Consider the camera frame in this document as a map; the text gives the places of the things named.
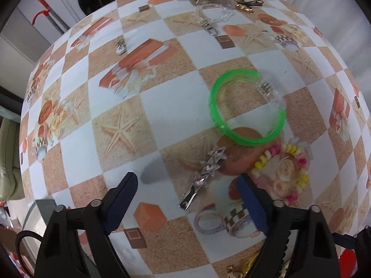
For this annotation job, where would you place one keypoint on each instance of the green plastic bangle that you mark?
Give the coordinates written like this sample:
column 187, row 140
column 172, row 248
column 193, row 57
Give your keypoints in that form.
column 216, row 113

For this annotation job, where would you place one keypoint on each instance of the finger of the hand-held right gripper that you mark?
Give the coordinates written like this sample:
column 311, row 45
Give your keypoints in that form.
column 345, row 239

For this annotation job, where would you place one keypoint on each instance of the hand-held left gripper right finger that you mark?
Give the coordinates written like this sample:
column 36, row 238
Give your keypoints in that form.
column 252, row 199

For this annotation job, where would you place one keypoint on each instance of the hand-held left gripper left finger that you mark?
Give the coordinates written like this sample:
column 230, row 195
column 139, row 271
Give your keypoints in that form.
column 123, row 197

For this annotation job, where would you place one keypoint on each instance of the red plastic bag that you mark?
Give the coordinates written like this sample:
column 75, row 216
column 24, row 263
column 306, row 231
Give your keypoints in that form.
column 347, row 262

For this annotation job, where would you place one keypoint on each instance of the pale green cushion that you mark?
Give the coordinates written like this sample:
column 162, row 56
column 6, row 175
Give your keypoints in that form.
column 8, row 156

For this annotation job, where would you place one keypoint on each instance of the gold black hair accessory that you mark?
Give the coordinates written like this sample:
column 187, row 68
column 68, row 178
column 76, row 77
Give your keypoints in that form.
column 247, row 5

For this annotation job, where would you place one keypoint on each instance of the silver rhinestone hair clip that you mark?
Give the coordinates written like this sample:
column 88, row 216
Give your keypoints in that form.
column 203, row 175

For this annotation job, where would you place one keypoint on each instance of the clear hair claw clip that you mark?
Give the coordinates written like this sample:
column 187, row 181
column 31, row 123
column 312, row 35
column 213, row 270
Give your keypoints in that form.
column 271, row 91

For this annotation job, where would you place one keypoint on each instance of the checkered printed tablecloth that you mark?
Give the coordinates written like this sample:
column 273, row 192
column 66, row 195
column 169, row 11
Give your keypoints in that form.
column 168, row 101

